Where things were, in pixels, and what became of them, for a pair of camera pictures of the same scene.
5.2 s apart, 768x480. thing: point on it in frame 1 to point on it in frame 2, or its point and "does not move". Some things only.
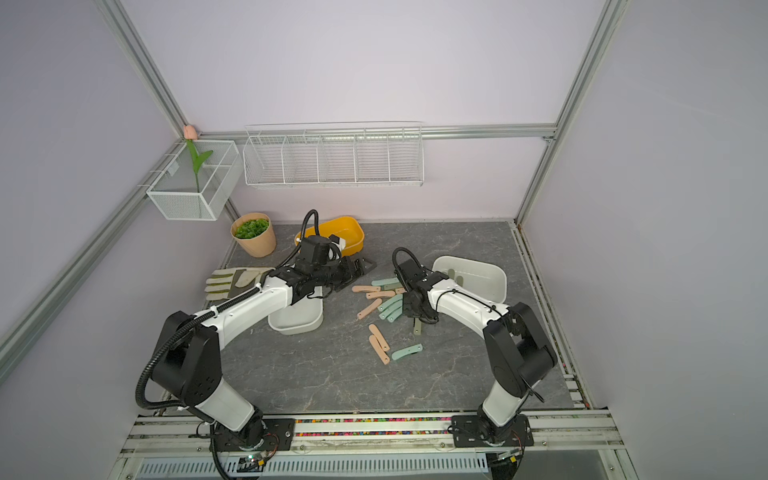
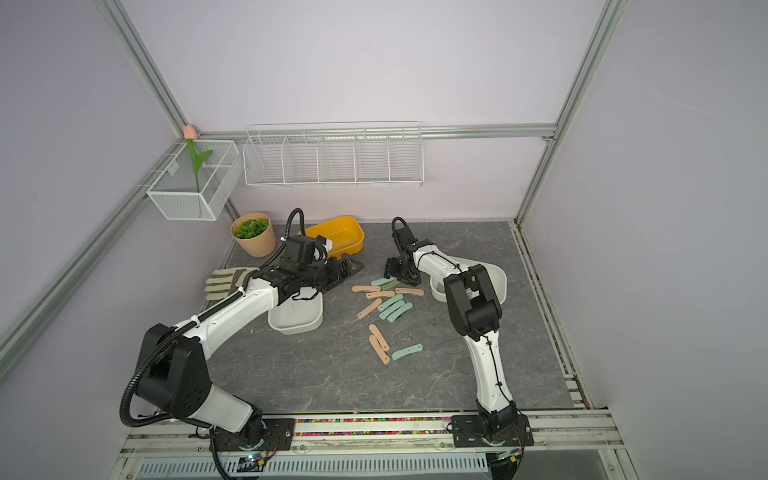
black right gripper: (407, 311) to (389, 270)
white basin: (302, 317) does not move
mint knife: (404, 352) does not move
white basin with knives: (484, 278) does not move
